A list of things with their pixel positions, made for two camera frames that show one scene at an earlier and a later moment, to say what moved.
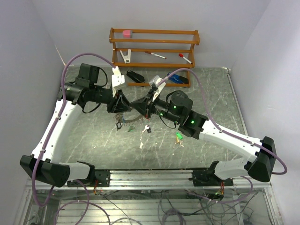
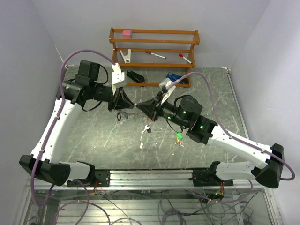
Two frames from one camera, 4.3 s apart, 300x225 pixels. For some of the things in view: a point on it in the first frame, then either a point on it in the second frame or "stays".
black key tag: [118, 125] -> [117, 116]
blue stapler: [177, 78] stays
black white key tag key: [147, 127] stays
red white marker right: [182, 56] stays
